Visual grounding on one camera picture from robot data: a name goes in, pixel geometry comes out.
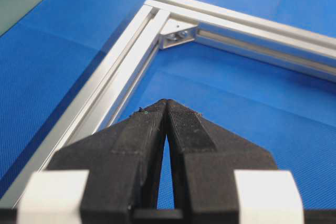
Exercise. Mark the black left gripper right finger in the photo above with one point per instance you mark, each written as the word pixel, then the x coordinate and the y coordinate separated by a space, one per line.
pixel 203 157

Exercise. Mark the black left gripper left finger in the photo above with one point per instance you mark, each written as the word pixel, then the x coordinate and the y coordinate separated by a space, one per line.
pixel 124 164

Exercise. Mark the blue table cloth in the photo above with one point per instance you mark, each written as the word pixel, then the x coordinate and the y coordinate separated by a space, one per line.
pixel 49 54

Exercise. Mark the aluminium extrusion rectangular frame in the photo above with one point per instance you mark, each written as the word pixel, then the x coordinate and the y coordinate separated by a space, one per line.
pixel 161 24

